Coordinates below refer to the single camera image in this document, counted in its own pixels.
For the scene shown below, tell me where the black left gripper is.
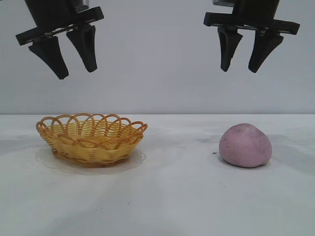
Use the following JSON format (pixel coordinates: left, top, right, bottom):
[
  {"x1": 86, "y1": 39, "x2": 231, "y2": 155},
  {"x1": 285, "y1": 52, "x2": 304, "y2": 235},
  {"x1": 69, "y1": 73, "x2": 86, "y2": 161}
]
[{"x1": 15, "y1": 0, "x2": 104, "y2": 80}]

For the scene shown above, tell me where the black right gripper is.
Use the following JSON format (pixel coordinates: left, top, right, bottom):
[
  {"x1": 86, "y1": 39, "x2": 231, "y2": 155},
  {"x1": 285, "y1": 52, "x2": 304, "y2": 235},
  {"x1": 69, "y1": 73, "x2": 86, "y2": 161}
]
[{"x1": 203, "y1": 0, "x2": 301, "y2": 74}]

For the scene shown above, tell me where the pink peach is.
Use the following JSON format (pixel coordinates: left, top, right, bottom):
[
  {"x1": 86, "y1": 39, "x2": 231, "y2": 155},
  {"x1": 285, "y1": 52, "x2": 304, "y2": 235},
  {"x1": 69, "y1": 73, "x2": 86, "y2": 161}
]
[{"x1": 219, "y1": 123, "x2": 273, "y2": 168}]

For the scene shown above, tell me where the yellow woven plastic basket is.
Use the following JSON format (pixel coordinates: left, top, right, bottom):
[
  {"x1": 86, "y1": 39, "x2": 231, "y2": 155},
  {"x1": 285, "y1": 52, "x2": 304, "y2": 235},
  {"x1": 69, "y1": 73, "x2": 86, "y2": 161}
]
[{"x1": 36, "y1": 113, "x2": 149, "y2": 168}]

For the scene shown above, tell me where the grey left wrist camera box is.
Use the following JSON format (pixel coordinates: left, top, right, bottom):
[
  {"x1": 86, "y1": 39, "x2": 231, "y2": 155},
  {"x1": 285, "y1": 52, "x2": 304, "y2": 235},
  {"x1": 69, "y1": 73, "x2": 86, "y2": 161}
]
[{"x1": 73, "y1": 0, "x2": 90, "y2": 12}]

